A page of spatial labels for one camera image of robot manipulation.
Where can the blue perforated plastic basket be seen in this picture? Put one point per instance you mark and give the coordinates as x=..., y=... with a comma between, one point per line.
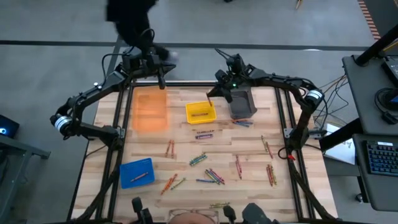
x=126, y=168

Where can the dark mat with striped edge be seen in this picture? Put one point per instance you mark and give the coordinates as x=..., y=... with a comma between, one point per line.
x=385, y=12

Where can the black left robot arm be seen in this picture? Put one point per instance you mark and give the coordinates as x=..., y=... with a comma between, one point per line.
x=93, y=91

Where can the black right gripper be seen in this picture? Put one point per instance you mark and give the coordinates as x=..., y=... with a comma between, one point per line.
x=236, y=73

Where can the black stand beam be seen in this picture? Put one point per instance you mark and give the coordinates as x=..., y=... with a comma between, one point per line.
x=342, y=134

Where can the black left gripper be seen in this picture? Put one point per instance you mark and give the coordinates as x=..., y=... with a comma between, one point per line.
x=140, y=65

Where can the grey mounting bracket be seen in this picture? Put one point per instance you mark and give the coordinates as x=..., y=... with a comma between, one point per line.
x=288, y=133

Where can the grey metal cart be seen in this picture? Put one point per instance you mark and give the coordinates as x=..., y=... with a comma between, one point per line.
x=31, y=151

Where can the person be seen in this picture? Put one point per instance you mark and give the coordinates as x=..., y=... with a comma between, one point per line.
x=130, y=18
x=192, y=217

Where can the black headphones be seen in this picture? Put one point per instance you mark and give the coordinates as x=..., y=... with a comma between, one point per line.
x=388, y=118

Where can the black stand pole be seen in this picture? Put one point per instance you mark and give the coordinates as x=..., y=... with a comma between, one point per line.
x=373, y=49

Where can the black box with blue light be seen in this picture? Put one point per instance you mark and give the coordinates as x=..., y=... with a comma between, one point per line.
x=11, y=126

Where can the desk caster wheel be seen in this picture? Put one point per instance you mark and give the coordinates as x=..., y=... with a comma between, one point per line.
x=359, y=198

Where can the backlit black keyboard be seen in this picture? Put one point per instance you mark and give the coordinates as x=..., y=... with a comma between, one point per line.
x=384, y=158

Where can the green crayon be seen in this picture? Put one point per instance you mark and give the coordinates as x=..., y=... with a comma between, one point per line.
x=178, y=183
x=211, y=177
x=264, y=143
x=217, y=206
x=220, y=204
x=273, y=175
x=199, y=160

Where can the white paper sheet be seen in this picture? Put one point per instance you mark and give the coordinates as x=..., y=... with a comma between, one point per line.
x=342, y=152

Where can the translucent orange plastic bin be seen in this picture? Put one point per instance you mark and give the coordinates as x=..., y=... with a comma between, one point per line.
x=149, y=109

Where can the black screen device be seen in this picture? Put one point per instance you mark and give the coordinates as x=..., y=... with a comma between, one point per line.
x=392, y=70

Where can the black aluminium table frame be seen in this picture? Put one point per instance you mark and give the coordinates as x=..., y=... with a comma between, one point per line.
x=192, y=83

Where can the grey plastic bin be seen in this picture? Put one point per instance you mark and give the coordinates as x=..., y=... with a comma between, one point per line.
x=244, y=107

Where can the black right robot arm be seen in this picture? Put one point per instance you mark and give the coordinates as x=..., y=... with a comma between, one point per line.
x=280, y=81

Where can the grey desk top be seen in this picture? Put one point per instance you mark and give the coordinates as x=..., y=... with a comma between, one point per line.
x=373, y=193
x=360, y=99

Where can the yellow perforated plastic basket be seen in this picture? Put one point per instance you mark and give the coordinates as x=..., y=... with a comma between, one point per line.
x=202, y=107

